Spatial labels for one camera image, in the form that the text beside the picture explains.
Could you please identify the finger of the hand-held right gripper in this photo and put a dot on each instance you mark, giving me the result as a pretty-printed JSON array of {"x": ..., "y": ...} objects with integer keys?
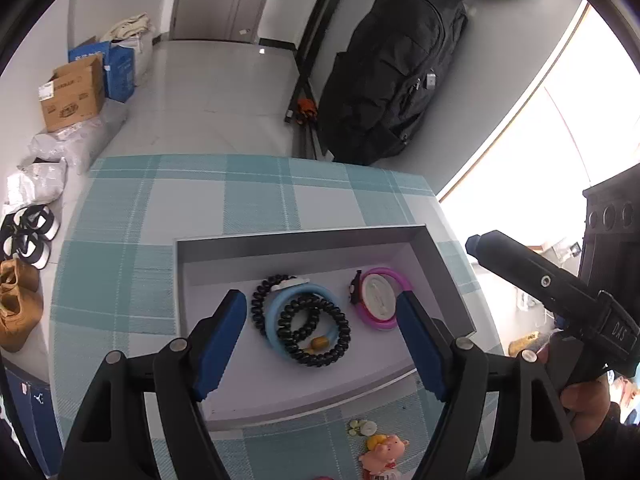
[{"x": 525, "y": 270}]

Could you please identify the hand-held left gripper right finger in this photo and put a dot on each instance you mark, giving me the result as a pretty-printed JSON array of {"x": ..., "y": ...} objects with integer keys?
[{"x": 422, "y": 345}]

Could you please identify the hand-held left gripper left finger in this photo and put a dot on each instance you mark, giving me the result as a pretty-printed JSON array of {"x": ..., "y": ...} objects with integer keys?
[{"x": 220, "y": 345}]

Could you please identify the white round pin badge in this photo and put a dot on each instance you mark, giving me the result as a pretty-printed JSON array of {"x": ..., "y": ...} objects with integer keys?
[{"x": 377, "y": 297}]

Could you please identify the grey rectangular box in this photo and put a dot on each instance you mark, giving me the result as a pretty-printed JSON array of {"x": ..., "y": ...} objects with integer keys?
[{"x": 240, "y": 265}]

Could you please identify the dark hair clip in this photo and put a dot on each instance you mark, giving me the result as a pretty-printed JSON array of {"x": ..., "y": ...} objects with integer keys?
[{"x": 355, "y": 290}]

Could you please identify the white hair clip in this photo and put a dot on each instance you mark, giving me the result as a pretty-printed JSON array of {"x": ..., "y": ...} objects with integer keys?
[{"x": 292, "y": 282}]

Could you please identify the person's right forearm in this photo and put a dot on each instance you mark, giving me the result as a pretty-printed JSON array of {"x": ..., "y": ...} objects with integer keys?
[{"x": 607, "y": 447}]

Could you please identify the person's right hand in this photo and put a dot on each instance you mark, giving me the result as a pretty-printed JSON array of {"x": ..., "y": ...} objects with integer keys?
[{"x": 590, "y": 405}]

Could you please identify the flower hair clip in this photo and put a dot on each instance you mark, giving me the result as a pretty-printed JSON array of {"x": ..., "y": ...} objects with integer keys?
[{"x": 362, "y": 427}]

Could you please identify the pink pig toy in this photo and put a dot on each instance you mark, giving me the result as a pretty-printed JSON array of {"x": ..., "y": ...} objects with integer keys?
[{"x": 385, "y": 452}]

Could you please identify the bright wood framed panel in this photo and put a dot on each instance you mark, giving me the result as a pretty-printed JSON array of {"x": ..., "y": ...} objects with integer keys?
[{"x": 550, "y": 135}]

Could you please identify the teal checked tablecloth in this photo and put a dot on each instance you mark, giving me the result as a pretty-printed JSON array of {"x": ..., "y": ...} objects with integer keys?
[{"x": 150, "y": 200}]

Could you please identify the dark blue box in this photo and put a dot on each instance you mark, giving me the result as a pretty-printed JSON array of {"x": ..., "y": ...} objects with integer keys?
[{"x": 35, "y": 410}]

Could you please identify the brown shoe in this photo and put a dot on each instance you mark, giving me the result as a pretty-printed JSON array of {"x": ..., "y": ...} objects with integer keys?
[
  {"x": 17, "y": 320},
  {"x": 17, "y": 275}
]

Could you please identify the black white sandal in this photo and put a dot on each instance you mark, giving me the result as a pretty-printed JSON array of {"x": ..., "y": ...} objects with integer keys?
[
  {"x": 27, "y": 250},
  {"x": 42, "y": 220}
]

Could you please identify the black backpack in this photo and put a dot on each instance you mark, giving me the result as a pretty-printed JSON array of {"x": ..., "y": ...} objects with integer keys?
[{"x": 390, "y": 75}]

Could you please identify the white plastic bag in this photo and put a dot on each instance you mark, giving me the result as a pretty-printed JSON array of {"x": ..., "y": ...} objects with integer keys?
[{"x": 40, "y": 180}]

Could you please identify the clear plastic bags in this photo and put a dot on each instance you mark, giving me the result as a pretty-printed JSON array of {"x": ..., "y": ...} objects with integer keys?
[{"x": 80, "y": 140}]

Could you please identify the brown cardboard box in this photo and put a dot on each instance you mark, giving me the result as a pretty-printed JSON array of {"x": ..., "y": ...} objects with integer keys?
[{"x": 72, "y": 95}]

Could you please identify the blue cardboard box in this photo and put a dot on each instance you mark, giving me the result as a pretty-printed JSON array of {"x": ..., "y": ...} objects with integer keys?
[{"x": 117, "y": 70}]

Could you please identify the black coat rack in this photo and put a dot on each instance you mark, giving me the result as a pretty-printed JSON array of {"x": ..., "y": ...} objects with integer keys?
[{"x": 312, "y": 60}]

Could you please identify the white cloth bag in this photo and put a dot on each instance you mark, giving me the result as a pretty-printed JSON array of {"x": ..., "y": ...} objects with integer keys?
[{"x": 132, "y": 35}]

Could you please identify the grey door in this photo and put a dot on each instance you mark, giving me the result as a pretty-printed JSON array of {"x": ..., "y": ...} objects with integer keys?
[{"x": 220, "y": 0}]

